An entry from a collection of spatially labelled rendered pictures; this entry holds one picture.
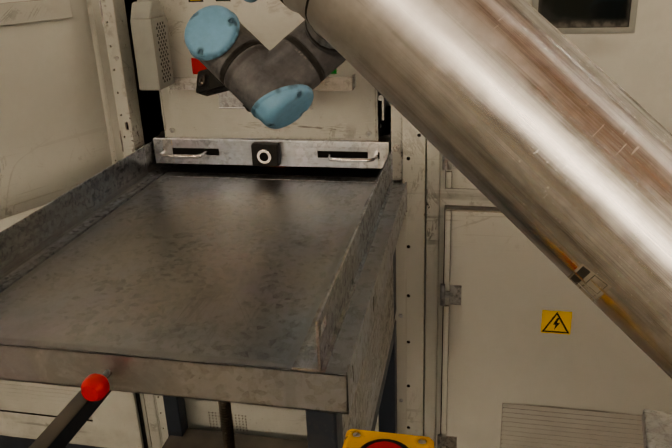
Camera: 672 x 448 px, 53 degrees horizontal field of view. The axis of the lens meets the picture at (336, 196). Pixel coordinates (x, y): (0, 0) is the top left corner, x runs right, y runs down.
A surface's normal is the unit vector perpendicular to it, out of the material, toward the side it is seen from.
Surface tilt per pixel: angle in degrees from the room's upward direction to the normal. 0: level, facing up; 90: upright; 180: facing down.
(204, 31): 57
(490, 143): 94
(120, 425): 90
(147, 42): 90
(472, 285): 90
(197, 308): 0
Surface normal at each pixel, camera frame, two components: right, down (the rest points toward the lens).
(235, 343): -0.04, -0.94
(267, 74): -0.11, -0.32
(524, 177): -0.55, 0.39
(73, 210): 0.98, 0.04
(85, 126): 0.80, 0.18
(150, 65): -0.20, 0.35
